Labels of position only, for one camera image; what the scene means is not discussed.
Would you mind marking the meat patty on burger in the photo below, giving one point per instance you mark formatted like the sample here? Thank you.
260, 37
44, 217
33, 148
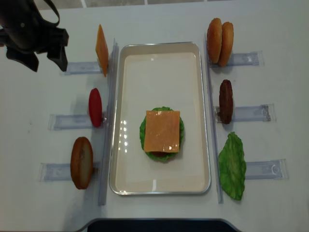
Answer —
160, 154

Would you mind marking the clear tomato holder rail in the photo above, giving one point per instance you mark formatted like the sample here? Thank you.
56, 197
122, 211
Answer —
69, 122

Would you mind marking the long clear left rail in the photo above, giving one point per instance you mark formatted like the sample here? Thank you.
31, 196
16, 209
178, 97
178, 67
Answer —
109, 125

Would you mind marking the clear left bun holder rail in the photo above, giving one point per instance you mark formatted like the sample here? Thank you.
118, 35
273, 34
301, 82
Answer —
50, 172

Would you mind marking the green lettuce leaf upright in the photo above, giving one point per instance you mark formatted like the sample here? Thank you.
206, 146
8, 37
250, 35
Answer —
232, 167

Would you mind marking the sesame bun top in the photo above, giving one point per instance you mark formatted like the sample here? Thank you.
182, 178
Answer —
214, 39

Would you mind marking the upright cheese slice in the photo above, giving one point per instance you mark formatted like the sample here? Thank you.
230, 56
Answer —
102, 50

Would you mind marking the clear lettuce holder rail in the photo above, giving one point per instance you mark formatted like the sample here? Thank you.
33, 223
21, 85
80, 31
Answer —
273, 169

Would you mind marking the long clear right rail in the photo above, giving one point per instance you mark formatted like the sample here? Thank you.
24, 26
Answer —
213, 124

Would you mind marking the orange cheese slice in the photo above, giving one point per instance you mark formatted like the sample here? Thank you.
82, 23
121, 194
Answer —
162, 131

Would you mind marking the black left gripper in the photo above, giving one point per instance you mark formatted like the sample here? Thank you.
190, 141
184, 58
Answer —
23, 28

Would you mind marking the clear cheese holder rail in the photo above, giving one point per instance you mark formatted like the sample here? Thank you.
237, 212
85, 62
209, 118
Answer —
74, 68

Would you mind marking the brown bun slice left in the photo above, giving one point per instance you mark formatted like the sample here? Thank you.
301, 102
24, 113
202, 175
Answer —
81, 164

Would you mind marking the clear bun holder rail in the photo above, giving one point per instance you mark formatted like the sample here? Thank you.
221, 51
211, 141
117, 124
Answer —
246, 59
50, 172

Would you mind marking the long clear rail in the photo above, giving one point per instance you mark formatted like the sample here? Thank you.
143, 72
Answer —
213, 124
109, 125

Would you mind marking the lettuce on burger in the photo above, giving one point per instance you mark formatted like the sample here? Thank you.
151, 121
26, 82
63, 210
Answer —
142, 137

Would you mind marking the brown meat patty upright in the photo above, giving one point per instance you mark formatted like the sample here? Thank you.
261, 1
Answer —
226, 102

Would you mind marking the clear patty holder rail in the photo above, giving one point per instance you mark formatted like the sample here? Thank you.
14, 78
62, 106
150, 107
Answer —
264, 113

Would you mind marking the red tomato slice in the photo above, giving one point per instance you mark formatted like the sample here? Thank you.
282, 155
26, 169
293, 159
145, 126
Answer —
95, 107

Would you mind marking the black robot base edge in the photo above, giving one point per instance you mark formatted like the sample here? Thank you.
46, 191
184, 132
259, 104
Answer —
159, 225

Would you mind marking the white metal tray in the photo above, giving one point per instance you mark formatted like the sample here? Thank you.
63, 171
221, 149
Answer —
151, 76

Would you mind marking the plain bun slice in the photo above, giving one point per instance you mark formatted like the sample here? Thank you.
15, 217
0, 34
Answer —
227, 43

